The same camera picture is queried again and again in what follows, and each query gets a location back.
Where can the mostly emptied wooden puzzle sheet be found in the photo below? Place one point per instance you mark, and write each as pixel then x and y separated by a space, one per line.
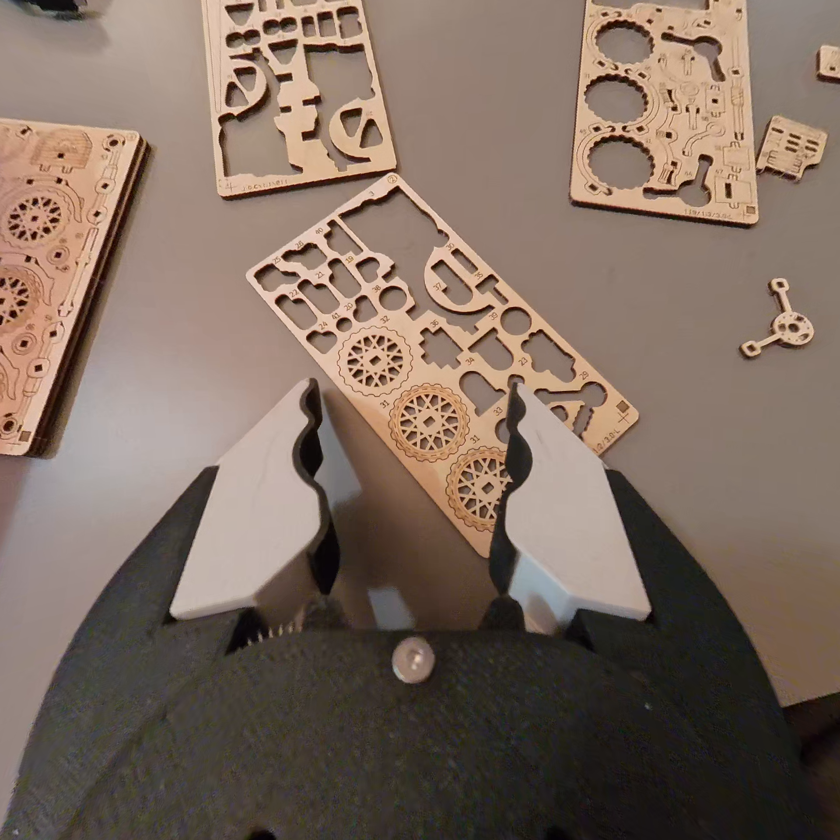
pixel 298 98

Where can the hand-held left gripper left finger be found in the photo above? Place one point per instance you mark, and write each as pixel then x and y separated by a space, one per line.
pixel 256 525

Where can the grey desk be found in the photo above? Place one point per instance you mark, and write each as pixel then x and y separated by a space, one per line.
pixel 689 459

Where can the wooden sheet with round holes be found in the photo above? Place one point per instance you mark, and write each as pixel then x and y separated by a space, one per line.
pixel 682 124

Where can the small square wooden piece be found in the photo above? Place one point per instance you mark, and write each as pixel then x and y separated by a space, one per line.
pixel 830 65

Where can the small slotted wooden piece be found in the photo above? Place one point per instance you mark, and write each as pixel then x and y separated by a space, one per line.
pixel 787 167

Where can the wooden lever piece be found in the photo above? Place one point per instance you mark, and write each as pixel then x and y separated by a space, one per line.
pixel 781 300

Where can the dark wooden sheet by bin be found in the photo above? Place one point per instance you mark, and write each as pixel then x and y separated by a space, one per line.
pixel 59 262

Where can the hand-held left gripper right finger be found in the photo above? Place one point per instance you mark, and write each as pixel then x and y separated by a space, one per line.
pixel 571 525

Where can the wooden sheet with spoked wheels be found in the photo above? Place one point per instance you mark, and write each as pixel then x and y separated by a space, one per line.
pixel 394 321

